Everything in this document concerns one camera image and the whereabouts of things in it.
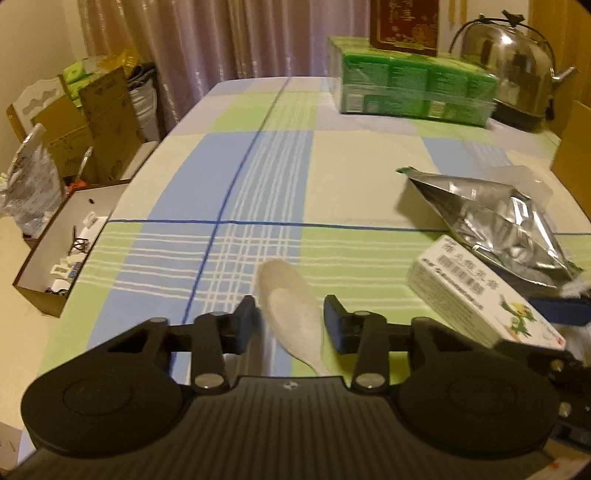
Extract white chair back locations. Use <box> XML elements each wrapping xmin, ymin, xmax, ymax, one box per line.
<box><xmin>5</xmin><ymin>76</ymin><xmax>68</xmax><ymax>145</ymax></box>

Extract green tissue multipack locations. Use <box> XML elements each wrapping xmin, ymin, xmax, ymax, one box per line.
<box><xmin>326</xmin><ymin>35</ymin><xmax>500</xmax><ymax>128</ymax></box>

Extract pink curtain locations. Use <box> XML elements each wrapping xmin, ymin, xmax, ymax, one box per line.
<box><xmin>76</xmin><ymin>0</ymin><xmax>375</xmax><ymax>136</ymax></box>

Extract checked tablecloth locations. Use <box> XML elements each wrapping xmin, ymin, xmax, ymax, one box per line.
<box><xmin>34</xmin><ymin>76</ymin><xmax>591</xmax><ymax>385</ymax></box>

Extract green packs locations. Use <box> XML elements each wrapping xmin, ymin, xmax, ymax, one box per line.
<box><xmin>62</xmin><ymin>57</ymin><xmax>112</xmax><ymax>100</ymax></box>

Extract small white green carton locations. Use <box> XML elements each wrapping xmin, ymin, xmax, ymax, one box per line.
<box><xmin>405</xmin><ymin>234</ymin><xmax>567</xmax><ymax>352</ymax></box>

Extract white plastic spoon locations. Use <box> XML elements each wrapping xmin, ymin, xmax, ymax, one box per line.
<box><xmin>255</xmin><ymin>258</ymin><xmax>334</xmax><ymax>377</ymax></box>

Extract green silver foil bag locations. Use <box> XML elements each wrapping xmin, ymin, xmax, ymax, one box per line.
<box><xmin>396</xmin><ymin>165</ymin><xmax>582</xmax><ymax>289</ymax></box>

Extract yellow plastic bag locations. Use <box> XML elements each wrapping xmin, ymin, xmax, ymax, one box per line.
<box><xmin>94</xmin><ymin>49</ymin><xmax>135</xmax><ymax>75</ymax></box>

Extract open cardboard box with clutter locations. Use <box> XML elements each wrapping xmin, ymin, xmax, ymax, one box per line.
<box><xmin>11</xmin><ymin>178</ymin><xmax>133</xmax><ymax>319</ymax></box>

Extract dark plastic bag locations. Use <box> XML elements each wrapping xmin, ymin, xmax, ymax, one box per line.
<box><xmin>124</xmin><ymin>62</ymin><xmax>165</xmax><ymax>145</ymax></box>

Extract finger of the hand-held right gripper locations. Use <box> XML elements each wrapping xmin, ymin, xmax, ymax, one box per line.
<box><xmin>492</xmin><ymin>338</ymin><xmax>583</xmax><ymax>376</ymax></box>
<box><xmin>526</xmin><ymin>297</ymin><xmax>591</xmax><ymax>326</ymax></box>

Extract low brown cardboard box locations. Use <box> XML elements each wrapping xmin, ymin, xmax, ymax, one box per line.
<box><xmin>31</xmin><ymin>94</ymin><xmax>100</xmax><ymax>184</ymax></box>

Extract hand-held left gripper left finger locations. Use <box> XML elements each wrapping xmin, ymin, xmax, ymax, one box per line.
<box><xmin>106</xmin><ymin>294</ymin><xmax>260</xmax><ymax>394</ymax></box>

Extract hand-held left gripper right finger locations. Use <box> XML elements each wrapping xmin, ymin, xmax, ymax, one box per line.
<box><xmin>322</xmin><ymin>294</ymin><xmax>470</xmax><ymax>394</ymax></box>

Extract silver crinkled plastic bag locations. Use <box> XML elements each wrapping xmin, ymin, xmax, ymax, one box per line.
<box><xmin>0</xmin><ymin>123</ymin><xmax>66</xmax><ymax>239</ymax></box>

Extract red gold patterned box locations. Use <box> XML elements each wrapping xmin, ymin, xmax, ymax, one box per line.
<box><xmin>369</xmin><ymin>0</ymin><xmax>440</xmax><ymax>59</ymax></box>

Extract tall brown cardboard box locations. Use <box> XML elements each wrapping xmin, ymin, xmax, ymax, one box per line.
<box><xmin>78</xmin><ymin>66</ymin><xmax>142</xmax><ymax>186</ymax></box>

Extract stainless steel kettle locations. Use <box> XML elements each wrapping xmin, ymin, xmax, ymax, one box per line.
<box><xmin>448</xmin><ymin>10</ymin><xmax>581</xmax><ymax>135</ymax></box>

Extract white fluffy cloth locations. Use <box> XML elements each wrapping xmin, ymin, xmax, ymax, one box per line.
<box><xmin>558</xmin><ymin>277</ymin><xmax>591</xmax><ymax>352</ymax></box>

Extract wooden door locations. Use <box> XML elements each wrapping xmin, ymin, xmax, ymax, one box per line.
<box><xmin>528</xmin><ymin>0</ymin><xmax>591</xmax><ymax>139</ymax></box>

